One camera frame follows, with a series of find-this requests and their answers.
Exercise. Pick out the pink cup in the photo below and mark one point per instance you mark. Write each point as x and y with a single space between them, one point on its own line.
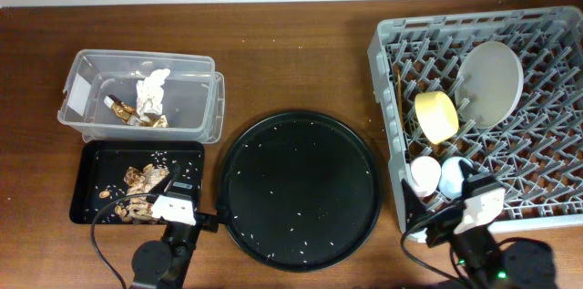
425 175

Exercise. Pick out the blue cup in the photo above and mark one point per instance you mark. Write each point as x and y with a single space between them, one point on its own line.
452 178

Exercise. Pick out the black rectangular tray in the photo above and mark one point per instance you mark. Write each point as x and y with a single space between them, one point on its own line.
103 167

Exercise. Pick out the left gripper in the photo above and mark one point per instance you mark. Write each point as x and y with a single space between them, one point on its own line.
209 222

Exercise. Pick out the yellow bowl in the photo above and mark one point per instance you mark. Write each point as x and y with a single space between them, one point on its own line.
436 115

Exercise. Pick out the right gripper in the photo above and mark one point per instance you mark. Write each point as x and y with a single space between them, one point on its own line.
444 225

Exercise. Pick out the food scraps pile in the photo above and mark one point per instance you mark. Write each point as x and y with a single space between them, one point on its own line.
135 210

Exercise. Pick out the round black tray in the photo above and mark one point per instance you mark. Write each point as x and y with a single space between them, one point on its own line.
299 191

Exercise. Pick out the wooden chopstick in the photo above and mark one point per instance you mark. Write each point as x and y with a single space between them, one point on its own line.
400 98
411 127

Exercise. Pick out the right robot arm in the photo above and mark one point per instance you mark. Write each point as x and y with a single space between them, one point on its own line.
479 261

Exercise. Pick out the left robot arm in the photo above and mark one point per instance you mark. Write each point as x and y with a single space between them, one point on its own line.
164 263

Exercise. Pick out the white napkin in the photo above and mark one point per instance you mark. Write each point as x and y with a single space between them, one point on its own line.
150 93

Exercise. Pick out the gold foil wrapper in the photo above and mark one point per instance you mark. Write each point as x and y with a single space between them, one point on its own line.
130 116

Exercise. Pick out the clear plastic bin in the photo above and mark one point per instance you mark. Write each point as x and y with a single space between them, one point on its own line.
193 102

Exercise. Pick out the grey dishwasher rack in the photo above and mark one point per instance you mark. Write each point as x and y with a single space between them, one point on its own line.
536 152

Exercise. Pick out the grey plate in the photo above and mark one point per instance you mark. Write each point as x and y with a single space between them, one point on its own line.
492 80

